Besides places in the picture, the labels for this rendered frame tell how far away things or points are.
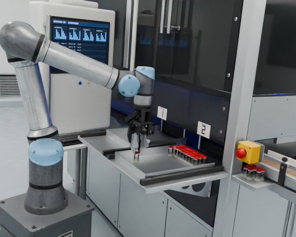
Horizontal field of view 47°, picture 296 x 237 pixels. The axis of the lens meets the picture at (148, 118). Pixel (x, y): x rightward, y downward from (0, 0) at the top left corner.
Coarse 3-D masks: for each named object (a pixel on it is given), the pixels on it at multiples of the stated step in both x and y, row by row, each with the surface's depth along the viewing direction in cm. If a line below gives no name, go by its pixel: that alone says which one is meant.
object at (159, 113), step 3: (159, 108) 184; (162, 108) 181; (159, 111) 184; (162, 111) 182; (165, 111) 179; (159, 114) 184; (162, 114) 182; (165, 114) 179; (159, 117) 184; (162, 117) 182; (165, 117) 179
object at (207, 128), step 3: (198, 123) 157; (201, 123) 155; (204, 123) 153; (198, 126) 157; (201, 126) 155; (207, 126) 152; (198, 129) 157; (201, 129) 155; (207, 129) 152; (198, 132) 157; (201, 132) 155; (204, 132) 153; (207, 132) 152; (204, 135) 154; (207, 135) 152
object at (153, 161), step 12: (120, 156) 143; (132, 156) 153; (144, 156) 155; (156, 156) 156; (132, 168) 135; (144, 168) 140; (156, 168) 141; (168, 168) 142; (180, 168) 135; (192, 168) 138
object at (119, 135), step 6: (156, 126) 198; (108, 132) 180; (114, 132) 184; (120, 132) 186; (126, 132) 188; (156, 132) 196; (162, 132) 196; (114, 138) 174; (120, 138) 168; (126, 138) 179; (138, 138) 181; (150, 138) 183; (156, 138) 184; (162, 138) 184; (168, 138) 185; (174, 138) 186; (180, 138) 176; (186, 138) 178; (120, 144) 168; (126, 144) 163; (150, 144) 167; (180, 144) 177
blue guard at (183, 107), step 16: (160, 96) 183; (176, 96) 170; (192, 96) 160; (208, 96) 150; (176, 112) 171; (192, 112) 160; (208, 112) 151; (224, 112) 142; (192, 128) 161; (224, 128) 143
